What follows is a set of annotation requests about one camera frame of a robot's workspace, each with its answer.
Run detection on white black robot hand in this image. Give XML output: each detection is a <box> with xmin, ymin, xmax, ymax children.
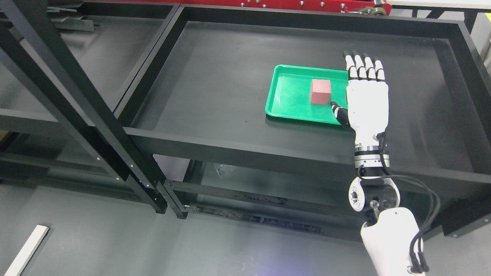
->
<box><xmin>330</xmin><ymin>51</ymin><xmax>389</xmax><ymax>149</ymax></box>

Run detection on pink foam block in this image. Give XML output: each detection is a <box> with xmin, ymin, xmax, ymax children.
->
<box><xmin>310</xmin><ymin>79</ymin><xmax>331</xmax><ymax>105</ymax></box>

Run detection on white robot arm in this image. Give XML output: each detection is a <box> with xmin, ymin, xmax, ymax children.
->
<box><xmin>348</xmin><ymin>133</ymin><xmax>441</xmax><ymax>276</ymax></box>

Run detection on green plastic tray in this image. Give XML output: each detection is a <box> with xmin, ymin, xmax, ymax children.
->
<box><xmin>265</xmin><ymin>64</ymin><xmax>348</xmax><ymax>125</ymax></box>

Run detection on black metal shelf right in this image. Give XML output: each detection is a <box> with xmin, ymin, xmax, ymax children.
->
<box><xmin>115</xmin><ymin>5</ymin><xmax>490</xmax><ymax>236</ymax></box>

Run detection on black metal shelf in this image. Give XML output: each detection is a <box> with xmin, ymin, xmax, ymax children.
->
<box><xmin>1</xmin><ymin>0</ymin><xmax>186</xmax><ymax>218</ymax></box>
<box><xmin>115</xmin><ymin>5</ymin><xmax>490</xmax><ymax>236</ymax></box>

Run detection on black metal shelf left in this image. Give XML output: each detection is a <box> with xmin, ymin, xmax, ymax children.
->
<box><xmin>1</xmin><ymin>0</ymin><xmax>186</xmax><ymax>218</ymax></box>

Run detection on clear plastic bag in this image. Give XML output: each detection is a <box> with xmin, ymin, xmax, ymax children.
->
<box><xmin>214</xmin><ymin>163</ymin><xmax>235</xmax><ymax>178</ymax></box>

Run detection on white table leg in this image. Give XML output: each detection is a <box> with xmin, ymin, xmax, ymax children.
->
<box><xmin>4</xmin><ymin>224</ymin><xmax>49</xmax><ymax>276</ymax></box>

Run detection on red conveyor frame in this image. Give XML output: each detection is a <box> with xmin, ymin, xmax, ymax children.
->
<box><xmin>162</xmin><ymin>0</ymin><xmax>392</xmax><ymax>15</ymax></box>

